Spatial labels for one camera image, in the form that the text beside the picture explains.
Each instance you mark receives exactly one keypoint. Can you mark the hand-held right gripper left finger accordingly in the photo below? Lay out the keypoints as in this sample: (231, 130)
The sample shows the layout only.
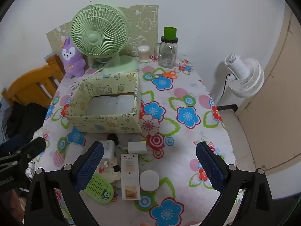
(90, 164)

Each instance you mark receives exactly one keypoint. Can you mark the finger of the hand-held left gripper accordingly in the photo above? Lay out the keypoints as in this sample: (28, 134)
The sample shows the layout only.
(31, 149)
(11, 142)

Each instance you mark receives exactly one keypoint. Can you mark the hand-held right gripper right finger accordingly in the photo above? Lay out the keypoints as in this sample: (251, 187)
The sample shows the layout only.
(211, 167)

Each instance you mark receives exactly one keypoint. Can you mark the round cream bear-ear mirror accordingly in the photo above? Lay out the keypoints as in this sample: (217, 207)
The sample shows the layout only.
(110, 169)

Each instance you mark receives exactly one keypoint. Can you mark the green perforated plastic case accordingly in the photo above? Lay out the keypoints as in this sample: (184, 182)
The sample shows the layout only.
(98, 188)

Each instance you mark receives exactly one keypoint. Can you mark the white charger block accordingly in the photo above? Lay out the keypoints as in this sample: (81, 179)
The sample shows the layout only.
(109, 148)

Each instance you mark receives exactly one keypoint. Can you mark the white remote control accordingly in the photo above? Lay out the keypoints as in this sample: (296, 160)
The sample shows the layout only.
(129, 169)

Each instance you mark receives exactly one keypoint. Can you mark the green cartoon print box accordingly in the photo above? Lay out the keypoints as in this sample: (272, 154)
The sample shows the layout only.
(105, 122)

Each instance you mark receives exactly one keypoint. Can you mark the small white power adapter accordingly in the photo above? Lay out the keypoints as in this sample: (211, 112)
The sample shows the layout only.
(137, 147)

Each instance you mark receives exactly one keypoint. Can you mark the white rounded case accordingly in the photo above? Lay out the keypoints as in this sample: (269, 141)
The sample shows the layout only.
(149, 180)

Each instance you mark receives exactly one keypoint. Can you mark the white printed plastic bag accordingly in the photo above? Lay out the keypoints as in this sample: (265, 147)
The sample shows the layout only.
(29, 168)

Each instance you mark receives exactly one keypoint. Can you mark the white plastic item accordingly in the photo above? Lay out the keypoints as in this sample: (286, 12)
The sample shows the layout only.
(75, 153)

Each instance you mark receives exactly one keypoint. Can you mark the black clothing pile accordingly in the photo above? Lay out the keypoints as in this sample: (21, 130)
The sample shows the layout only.
(25, 120)

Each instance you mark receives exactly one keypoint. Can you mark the small black object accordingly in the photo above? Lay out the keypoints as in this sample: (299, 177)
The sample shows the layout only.
(112, 137)

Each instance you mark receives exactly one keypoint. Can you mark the black fan stand base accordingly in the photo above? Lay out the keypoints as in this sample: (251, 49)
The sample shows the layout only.
(227, 107)

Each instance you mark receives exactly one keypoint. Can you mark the wooden chair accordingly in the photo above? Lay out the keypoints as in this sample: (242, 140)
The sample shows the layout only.
(28, 82)

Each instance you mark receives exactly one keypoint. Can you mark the floral tablecloth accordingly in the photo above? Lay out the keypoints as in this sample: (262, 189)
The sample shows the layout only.
(188, 91)

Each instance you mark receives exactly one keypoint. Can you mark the beige door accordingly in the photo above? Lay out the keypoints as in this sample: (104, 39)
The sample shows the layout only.
(277, 122)

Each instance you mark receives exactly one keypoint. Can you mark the light blue item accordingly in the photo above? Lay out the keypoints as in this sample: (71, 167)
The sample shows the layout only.
(49, 56)

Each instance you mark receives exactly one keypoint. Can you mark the purple plush toy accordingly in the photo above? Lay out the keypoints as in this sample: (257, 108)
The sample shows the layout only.
(73, 61)

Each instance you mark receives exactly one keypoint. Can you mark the white standing fan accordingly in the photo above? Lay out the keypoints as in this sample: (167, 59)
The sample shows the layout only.
(242, 68)

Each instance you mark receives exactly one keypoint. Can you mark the glass mug jar green lid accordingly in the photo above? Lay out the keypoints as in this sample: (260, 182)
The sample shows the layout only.
(168, 56)

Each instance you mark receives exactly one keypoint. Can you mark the clear cotton swab jar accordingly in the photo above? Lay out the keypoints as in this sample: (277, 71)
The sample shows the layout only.
(144, 55)

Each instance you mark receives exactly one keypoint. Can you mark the green desk fan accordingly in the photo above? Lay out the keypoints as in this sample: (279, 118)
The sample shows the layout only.
(94, 37)

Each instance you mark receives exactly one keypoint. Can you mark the green cartoon wall sheet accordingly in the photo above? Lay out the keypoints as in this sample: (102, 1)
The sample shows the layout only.
(145, 23)

